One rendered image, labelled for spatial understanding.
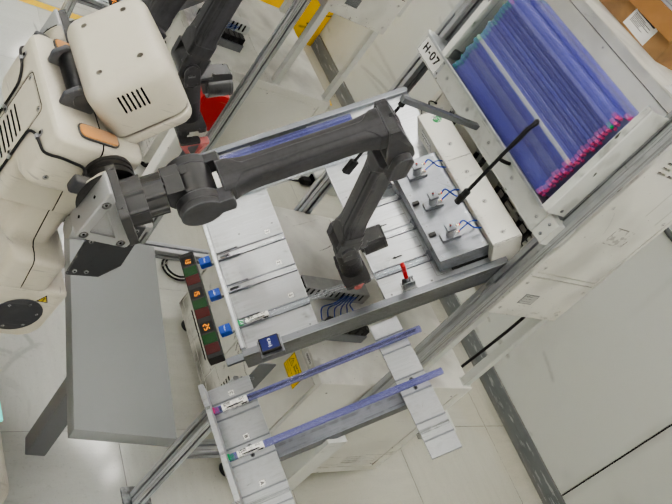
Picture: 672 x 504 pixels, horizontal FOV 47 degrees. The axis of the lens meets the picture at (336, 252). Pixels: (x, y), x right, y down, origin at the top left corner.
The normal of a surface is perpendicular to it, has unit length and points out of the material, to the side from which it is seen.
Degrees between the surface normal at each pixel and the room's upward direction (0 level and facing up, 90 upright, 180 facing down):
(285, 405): 90
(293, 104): 90
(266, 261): 43
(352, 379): 0
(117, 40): 47
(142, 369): 0
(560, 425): 90
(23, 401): 0
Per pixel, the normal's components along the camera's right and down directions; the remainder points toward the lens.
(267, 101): 0.32, 0.76
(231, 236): -0.11, -0.56
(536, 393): -0.76, -0.14
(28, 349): 0.56, -0.63
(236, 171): 0.00, -0.39
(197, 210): 0.37, 0.86
